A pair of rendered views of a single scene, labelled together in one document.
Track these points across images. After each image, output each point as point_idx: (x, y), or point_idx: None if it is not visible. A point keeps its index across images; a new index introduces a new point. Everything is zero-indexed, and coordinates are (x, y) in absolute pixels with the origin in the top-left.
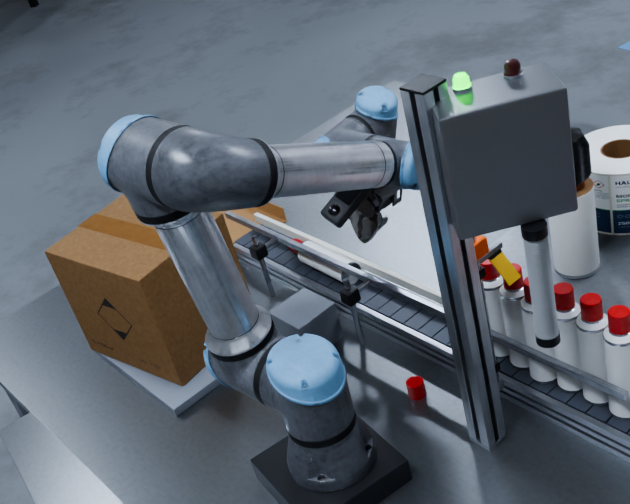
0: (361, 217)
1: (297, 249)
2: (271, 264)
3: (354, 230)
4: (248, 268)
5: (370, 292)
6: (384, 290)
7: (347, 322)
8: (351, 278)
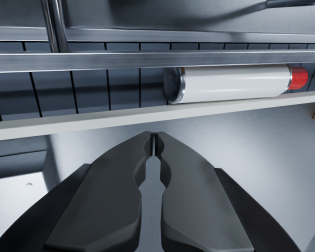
0: (161, 215)
1: (293, 49)
2: (305, 35)
3: (181, 143)
4: None
5: (121, 75)
6: None
7: (130, 19)
8: (171, 77)
